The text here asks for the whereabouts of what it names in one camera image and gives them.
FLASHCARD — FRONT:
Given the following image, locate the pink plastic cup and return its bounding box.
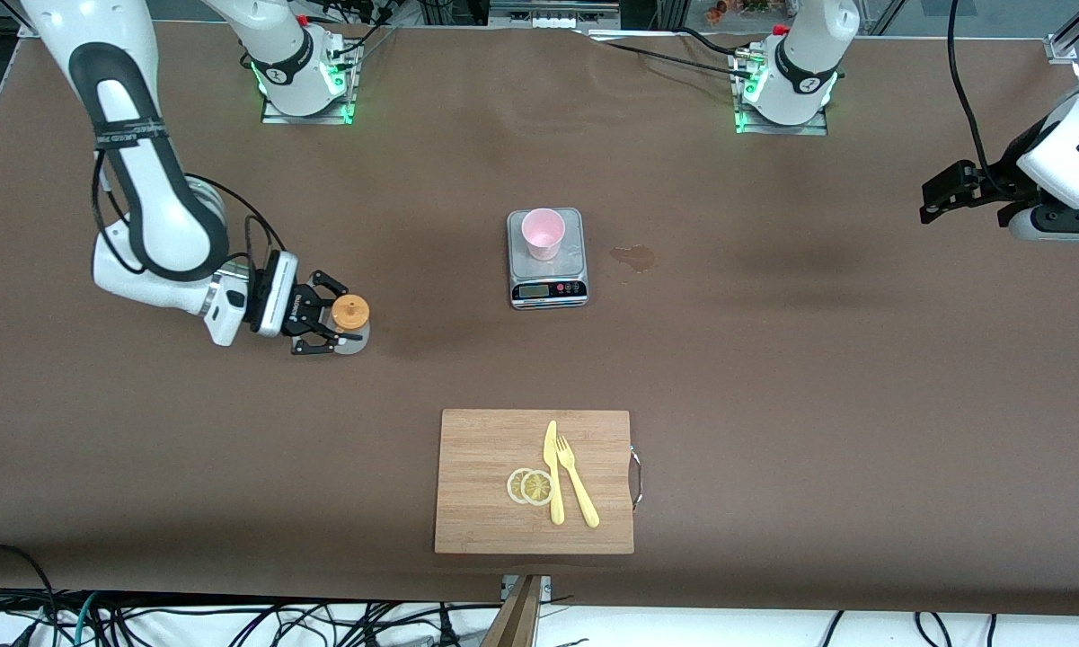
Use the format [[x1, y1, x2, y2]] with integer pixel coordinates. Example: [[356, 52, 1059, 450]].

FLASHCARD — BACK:
[[521, 208, 566, 262]]

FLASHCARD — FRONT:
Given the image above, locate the brown table cover sheet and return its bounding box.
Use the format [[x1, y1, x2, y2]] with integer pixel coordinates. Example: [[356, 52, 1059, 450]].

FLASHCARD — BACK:
[[0, 16, 1079, 616]]

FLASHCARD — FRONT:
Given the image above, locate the clear squeeze bottle orange cap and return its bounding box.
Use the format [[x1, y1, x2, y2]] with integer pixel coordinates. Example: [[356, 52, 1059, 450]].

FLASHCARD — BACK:
[[330, 294, 372, 357]]

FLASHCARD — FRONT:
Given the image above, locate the wooden cutting board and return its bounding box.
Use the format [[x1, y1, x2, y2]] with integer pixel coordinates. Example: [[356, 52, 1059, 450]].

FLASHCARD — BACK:
[[434, 409, 635, 555]]

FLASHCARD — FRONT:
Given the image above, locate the black floor cable loop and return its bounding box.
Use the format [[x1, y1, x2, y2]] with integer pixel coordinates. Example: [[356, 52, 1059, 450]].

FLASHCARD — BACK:
[[0, 542, 59, 647]]

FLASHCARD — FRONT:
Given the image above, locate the teal floor cable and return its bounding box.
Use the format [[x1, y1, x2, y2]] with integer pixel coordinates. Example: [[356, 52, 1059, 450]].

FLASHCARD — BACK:
[[70, 591, 100, 647]]

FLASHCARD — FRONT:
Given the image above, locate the yellow plastic knife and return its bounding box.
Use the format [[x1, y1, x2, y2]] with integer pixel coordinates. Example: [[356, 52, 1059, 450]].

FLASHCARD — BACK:
[[543, 420, 566, 526]]

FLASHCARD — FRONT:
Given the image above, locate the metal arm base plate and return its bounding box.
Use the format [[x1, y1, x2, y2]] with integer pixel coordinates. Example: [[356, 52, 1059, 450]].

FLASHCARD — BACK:
[[734, 49, 829, 137], [261, 40, 358, 126]]

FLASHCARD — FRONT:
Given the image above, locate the black cable on table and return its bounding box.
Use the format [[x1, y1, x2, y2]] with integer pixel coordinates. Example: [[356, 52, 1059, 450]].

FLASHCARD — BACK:
[[578, 27, 756, 84]]

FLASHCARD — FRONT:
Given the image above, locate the wooden post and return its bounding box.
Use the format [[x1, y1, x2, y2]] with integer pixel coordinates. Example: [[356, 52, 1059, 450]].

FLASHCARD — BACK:
[[481, 575, 542, 647]]

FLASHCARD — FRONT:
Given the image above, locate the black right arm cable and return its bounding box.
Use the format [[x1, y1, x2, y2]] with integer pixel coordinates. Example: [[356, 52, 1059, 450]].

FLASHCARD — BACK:
[[90, 148, 287, 281]]

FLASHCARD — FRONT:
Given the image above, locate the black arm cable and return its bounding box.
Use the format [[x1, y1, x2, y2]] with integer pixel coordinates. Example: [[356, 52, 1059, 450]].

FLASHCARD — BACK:
[[945, 0, 994, 185], [90, 148, 287, 281]]

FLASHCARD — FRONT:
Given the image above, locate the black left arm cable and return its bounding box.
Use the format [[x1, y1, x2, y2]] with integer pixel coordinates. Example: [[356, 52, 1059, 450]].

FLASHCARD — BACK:
[[945, 0, 994, 185]]

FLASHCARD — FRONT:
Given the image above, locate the silver digital kitchen scale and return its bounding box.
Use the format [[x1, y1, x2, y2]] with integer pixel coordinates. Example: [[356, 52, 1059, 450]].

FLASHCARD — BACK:
[[506, 208, 589, 311]]

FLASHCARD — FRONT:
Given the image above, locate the yellow plastic fork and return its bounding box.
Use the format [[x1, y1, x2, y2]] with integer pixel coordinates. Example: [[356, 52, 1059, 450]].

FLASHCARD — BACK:
[[555, 434, 601, 529]]

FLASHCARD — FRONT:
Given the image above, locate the white power strip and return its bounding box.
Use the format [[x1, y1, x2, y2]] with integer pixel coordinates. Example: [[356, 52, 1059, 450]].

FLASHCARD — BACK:
[[490, 0, 621, 28]]

